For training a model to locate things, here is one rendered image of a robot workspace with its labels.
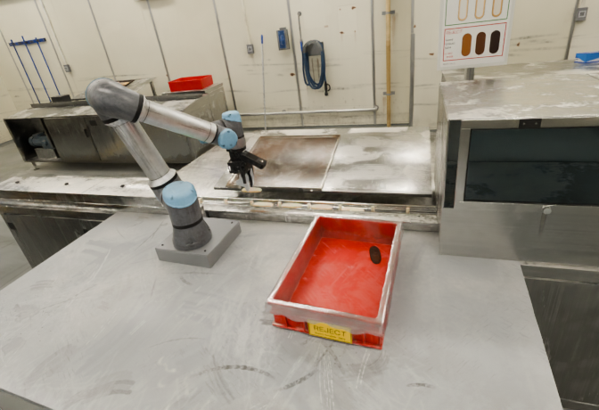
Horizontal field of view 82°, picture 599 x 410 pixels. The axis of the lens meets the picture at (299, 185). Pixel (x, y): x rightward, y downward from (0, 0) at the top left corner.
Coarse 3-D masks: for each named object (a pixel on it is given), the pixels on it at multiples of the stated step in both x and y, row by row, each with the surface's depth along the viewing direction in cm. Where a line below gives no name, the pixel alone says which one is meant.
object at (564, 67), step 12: (564, 60) 319; (444, 72) 323; (456, 72) 314; (480, 72) 297; (492, 72) 290; (504, 72) 283; (516, 72) 276; (528, 72) 270; (540, 72) 264; (552, 72) 258; (564, 72) 252; (576, 72) 247; (588, 72) 242
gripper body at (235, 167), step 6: (228, 150) 152; (234, 150) 149; (240, 150) 149; (234, 156) 153; (240, 156) 153; (228, 162) 153; (234, 162) 152; (240, 162) 152; (246, 162) 153; (228, 168) 154; (234, 168) 154; (240, 168) 152; (246, 168) 153
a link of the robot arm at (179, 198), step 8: (168, 184) 130; (176, 184) 129; (184, 184) 129; (192, 184) 129; (168, 192) 125; (176, 192) 125; (184, 192) 125; (192, 192) 127; (168, 200) 124; (176, 200) 123; (184, 200) 124; (192, 200) 127; (168, 208) 126; (176, 208) 124; (184, 208) 125; (192, 208) 127; (200, 208) 132; (176, 216) 126; (184, 216) 126; (192, 216) 128; (200, 216) 131; (176, 224) 128; (184, 224) 127
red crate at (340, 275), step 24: (336, 240) 135; (312, 264) 124; (336, 264) 122; (360, 264) 121; (384, 264) 119; (312, 288) 113; (336, 288) 112; (360, 288) 110; (360, 312) 102; (360, 336) 91
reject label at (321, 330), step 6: (312, 324) 94; (318, 324) 93; (324, 324) 92; (312, 330) 95; (318, 330) 94; (324, 330) 93; (330, 330) 92; (336, 330) 91; (342, 330) 91; (318, 336) 95; (324, 336) 94; (330, 336) 94; (336, 336) 93; (342, 336) 92; (348, 336) 91; (348, 342) 92
